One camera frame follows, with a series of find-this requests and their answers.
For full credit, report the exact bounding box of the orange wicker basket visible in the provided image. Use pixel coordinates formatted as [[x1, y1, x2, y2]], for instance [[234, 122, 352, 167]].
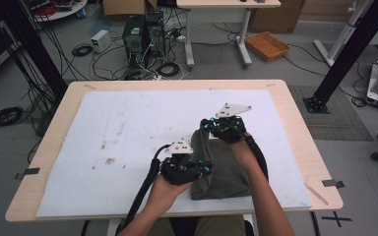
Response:
[[244, 30, 291, 62]]

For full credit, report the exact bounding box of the white power supply box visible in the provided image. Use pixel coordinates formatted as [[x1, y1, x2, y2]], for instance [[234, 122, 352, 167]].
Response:
[[91, 29, 112, 53]]

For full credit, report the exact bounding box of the tan tape strip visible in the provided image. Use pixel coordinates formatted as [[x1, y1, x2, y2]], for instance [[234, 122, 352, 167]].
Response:
[[304, 183, 330, 207]]

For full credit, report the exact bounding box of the white desk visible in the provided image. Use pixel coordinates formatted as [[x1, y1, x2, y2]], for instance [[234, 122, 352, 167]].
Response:
[[176, 0, 282, 69]]

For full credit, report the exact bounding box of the black frame post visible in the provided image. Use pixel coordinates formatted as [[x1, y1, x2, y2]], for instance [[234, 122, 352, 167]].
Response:
[[0, 0, 68, 99], [303, 0, 378, 114]]

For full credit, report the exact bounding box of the light wooden table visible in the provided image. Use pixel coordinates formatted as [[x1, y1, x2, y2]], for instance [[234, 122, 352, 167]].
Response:
[[4, 79, 345, 236]]

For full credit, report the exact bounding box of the person's right hand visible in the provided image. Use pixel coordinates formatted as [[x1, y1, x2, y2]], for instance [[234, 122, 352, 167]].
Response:
[[227, 136, 256, 169]]

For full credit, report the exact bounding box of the small black computer tower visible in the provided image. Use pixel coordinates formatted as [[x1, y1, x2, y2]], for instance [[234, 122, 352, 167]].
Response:
[[145, 11, 166, 60]]

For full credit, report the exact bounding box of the olive printed t-shirt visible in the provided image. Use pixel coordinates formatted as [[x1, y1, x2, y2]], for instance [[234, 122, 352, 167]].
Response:
[[189, 128, 254, 201]]

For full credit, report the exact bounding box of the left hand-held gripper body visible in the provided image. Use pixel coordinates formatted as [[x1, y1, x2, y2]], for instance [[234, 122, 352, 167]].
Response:
[[159, 138, 208, 186]]

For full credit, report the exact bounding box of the large black cable coil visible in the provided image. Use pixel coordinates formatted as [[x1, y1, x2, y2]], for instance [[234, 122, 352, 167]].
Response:
[[0, 106, 25, 129]]

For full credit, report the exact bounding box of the right hand-held gripper black cable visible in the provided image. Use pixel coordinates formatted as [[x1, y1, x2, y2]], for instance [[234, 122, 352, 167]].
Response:
[[244, 132, 271, 183]]

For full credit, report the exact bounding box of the large black computer tower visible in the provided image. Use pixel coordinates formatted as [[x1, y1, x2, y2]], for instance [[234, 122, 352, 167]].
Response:
[[122, 15, 147, 72]]

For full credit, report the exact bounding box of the grey floor mat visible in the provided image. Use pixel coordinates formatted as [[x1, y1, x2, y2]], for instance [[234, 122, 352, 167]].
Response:
[[288, 86, 374, 142]]

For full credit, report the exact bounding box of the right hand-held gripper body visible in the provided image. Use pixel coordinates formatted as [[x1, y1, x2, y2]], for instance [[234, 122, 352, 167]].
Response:
[[210, 102, 253, 145]]

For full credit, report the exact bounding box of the large closed cardboard box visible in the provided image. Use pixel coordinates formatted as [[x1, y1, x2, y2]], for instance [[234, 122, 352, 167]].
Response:
[[249, 0, 306, 33]]

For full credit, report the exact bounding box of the left hand-held gripper black cable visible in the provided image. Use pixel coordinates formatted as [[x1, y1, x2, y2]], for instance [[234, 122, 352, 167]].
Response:
[[116, 144, 173, 235]]

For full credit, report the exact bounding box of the white metal stand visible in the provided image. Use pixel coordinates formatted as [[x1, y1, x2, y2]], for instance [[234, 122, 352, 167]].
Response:
[[313, 0, 378, 67]]

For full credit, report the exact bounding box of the small black cable coil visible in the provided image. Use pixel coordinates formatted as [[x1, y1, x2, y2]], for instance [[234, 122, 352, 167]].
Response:
[[71, 43, 94, 58]]

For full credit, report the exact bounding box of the black tape strip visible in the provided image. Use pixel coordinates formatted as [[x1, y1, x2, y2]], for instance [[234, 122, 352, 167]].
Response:
[[322, 179, 346, 190], [14, 167, 41, 181]]

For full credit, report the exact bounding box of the round white table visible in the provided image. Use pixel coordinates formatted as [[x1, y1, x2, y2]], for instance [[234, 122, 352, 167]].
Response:
[[23, 0, 89, 24]]

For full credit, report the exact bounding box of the black tape cross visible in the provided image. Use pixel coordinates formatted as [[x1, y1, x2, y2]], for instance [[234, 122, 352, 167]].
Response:
[[321, 210, 353, 228]]

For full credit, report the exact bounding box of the hand-held gripper black cable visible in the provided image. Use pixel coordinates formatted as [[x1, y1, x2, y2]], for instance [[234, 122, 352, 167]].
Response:
[[244, 132, 271, 183], [116, 144, 173, 235]]

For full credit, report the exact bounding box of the white foam mat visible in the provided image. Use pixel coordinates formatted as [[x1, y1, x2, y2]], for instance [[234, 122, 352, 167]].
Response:
[[35, 88, 313, 219]]

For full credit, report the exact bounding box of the person's left hand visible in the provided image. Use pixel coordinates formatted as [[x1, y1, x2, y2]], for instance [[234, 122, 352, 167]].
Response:
[[149, 172, 193, 211]]

